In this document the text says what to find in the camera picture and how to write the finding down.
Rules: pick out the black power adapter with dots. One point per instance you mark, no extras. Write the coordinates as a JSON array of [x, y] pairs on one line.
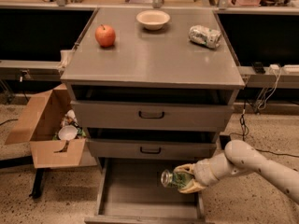
[[224, 140]]

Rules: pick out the cardboard box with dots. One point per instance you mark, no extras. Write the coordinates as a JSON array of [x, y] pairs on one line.
[[39, 122]]

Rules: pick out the red apple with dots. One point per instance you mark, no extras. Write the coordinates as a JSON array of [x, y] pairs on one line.
[[105, 35]]

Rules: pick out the grey middle drawer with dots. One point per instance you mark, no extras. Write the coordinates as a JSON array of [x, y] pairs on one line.
[[153, 150]]

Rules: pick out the black remote on shelf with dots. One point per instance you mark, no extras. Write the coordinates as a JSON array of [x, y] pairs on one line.
[[258, 68]]

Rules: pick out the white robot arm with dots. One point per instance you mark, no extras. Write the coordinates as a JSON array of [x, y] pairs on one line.
[[239, 158]]

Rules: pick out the white bowl in box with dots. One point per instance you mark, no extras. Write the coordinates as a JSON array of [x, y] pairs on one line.
[[68, 132]]

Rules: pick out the grey drawer cabinet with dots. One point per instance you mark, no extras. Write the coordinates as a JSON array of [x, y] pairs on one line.
[[152, 67]]

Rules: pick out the grey top drawer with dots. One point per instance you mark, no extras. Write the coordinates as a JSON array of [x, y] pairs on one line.
[[152, 116]]

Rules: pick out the black table leg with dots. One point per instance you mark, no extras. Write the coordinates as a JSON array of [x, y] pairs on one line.
[[36, 189]]

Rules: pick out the grey open bottom drawer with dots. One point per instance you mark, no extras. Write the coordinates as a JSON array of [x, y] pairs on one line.
[[131, 192]]

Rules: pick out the green can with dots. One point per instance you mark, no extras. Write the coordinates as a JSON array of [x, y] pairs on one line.
[[177, 180]]

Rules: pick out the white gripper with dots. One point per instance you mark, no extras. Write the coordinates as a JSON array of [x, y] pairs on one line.
[[203, 171]]

